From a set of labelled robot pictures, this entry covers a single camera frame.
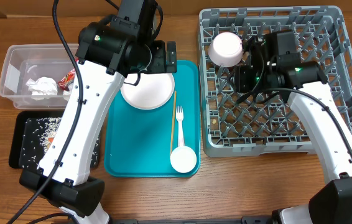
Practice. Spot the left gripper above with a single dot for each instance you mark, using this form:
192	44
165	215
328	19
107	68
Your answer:
163	65

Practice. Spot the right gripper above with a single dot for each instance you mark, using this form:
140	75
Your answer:
246	81

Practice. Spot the white bowl with food scraps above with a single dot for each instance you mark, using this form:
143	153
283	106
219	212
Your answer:
226	49

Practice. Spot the small white round cup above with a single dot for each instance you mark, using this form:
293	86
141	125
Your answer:
183	159

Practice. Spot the red snack wrapper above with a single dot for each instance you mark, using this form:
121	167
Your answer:
67	80

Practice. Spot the white napkin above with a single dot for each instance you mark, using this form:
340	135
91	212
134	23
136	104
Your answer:
66	95
42	88

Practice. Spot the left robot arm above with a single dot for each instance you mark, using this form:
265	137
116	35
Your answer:
108	51

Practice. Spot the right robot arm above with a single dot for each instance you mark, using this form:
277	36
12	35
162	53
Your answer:
275	68

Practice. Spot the large white plate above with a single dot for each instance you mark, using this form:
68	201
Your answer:
148	91

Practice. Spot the grey dish rack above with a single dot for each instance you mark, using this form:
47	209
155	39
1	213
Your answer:
261	125

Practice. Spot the white plastic fork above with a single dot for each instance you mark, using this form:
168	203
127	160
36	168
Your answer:
179	117

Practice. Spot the wooden chopstick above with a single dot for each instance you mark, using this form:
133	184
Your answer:
173	123

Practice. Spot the teal plastic tray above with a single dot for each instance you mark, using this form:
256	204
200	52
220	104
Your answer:
138	141

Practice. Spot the clear plastic bin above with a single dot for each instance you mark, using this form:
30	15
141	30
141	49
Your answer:
31	62

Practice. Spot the spilled rice and peanuts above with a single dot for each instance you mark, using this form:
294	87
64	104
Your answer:
35	141

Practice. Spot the black plastic tray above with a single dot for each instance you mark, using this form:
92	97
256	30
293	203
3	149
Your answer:
16	146

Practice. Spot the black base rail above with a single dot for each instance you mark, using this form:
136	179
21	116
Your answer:
242	220

